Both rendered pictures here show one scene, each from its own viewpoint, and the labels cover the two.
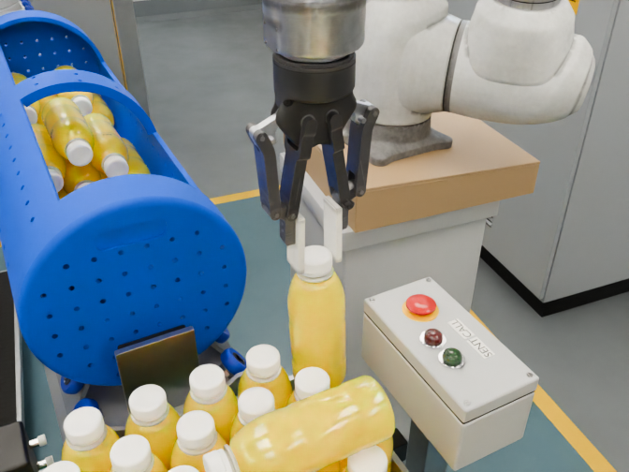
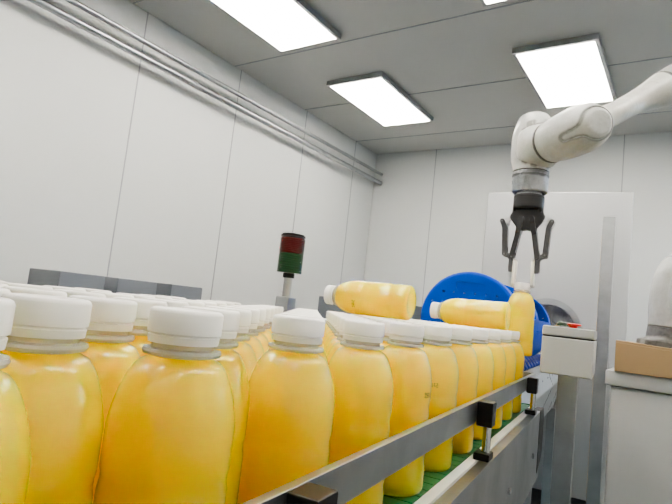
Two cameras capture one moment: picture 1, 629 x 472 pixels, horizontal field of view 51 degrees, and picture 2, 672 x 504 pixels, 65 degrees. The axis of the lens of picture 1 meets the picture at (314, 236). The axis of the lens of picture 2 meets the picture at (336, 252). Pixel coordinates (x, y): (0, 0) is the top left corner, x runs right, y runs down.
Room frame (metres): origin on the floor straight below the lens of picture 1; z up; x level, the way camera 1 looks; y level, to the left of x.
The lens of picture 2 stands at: (-0.57, -0.83, 1.09)
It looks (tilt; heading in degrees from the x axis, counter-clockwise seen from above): 6 degrees up; 56
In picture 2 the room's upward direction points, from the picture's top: 6 degrees clockwise
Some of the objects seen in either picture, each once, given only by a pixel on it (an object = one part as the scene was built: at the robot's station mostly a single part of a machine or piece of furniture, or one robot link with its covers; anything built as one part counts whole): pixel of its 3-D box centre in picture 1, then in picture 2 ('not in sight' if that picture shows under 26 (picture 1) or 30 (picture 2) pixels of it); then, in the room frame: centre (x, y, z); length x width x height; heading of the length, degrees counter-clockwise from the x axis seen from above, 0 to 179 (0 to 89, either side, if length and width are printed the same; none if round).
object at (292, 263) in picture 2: not in sight; (290, 263); (0.10, 0.34, 1.18); 0.06 x 0.06 x 0.05
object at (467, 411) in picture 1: (441, 365); (570, 349); (0.56, -0.15, 1.05); 0.20 x 0.10 x 0.10; 28
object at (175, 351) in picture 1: (159, 371); not in sight; (0.61, 0.20, 0.99); 0.10 x 0.02 x 0.12; 118
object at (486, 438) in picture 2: not in sight; (485, 430); (0.06, -0.33, 0.94); 0.03 x 0.02 x 0.08; 28
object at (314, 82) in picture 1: (314, 96); (527, 212); (0.58, 0.00, 1.38); 0.08 x 0.07 x 0.09; 117
